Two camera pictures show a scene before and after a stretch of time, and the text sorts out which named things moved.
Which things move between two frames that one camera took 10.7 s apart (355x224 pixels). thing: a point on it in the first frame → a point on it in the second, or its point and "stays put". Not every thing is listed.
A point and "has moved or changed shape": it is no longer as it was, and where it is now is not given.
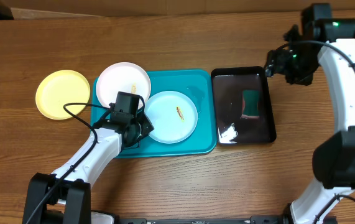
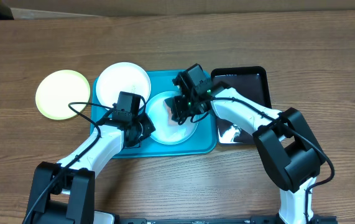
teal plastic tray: x=199 y=85 stays put
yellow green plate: x=60 y=87 stays put
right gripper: x=274 y=62 → x=178 y=106
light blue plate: x=173 y=114 stays put
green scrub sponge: x=250 y=104 has moved or changed shape
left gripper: x=147 y=127 stays put
